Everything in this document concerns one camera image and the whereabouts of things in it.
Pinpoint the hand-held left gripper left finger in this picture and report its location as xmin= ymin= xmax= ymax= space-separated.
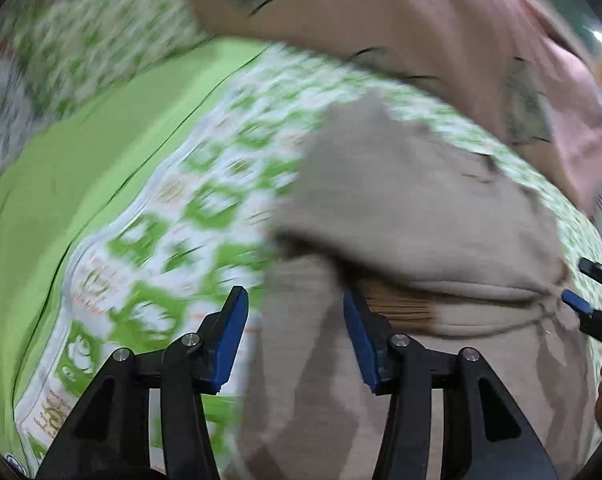
xmin=35 ymin=286 xmax=250 ymax=480

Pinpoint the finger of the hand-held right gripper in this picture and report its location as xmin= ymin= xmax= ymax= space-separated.
xmin=561 ymin=289 xmax=602 ymax=346
xmin=578 ymin=257 xmax=602 ymax=293

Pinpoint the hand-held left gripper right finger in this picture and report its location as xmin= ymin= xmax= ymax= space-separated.
xmin=343 ymin=287 xmax=559 ymax=480

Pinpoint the beige knit sweater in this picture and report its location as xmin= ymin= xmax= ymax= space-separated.
xmin=231 ymin=92 xmax=602 ymax=480

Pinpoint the green checked bed sheet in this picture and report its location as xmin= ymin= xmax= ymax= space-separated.
xmin=13 ymin=42 xmax=602 ymax=480

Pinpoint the plain green bed sheet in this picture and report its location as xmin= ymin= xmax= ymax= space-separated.
xmin=0 ymin=37 xmax=272 ymax=461

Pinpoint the pink duvet with plaid hearts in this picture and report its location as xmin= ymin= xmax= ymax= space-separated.
xmin=173 ymin=0 xmax=602 ymax=216

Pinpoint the green checked pillow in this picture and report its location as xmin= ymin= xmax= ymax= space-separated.
xmin=13 ymin=0 xmax=212 ymax=121

